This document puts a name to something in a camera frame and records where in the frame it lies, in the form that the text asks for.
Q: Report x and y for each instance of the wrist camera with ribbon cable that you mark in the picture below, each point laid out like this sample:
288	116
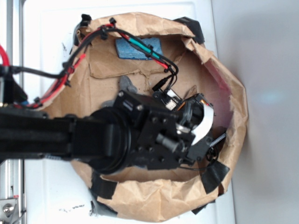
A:
196	118

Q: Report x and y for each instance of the black tape strip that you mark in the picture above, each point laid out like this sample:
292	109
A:
213	176
102	187

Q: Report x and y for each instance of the brown wood chip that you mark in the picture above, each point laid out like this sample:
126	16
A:
191	92

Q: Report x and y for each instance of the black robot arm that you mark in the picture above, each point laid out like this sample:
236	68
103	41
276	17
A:
101	140

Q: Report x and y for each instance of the black tape strip right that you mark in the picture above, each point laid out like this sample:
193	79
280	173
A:
213	176

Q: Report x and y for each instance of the black tape strip left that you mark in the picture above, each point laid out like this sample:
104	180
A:
102	187

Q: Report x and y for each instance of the aluminium rail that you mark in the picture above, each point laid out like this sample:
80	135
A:
12	196

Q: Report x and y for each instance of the crumpled brown paper bag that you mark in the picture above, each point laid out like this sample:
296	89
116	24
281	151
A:
156	196

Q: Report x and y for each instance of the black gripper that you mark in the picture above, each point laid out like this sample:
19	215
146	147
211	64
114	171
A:
155	141

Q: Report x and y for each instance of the small black tape piece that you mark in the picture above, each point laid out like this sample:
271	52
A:
194	26

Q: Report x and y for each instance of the blue sponge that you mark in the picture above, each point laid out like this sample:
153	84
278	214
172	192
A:
126	50

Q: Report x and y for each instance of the grey plush bunny toy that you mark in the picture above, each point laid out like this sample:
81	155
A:
125	84

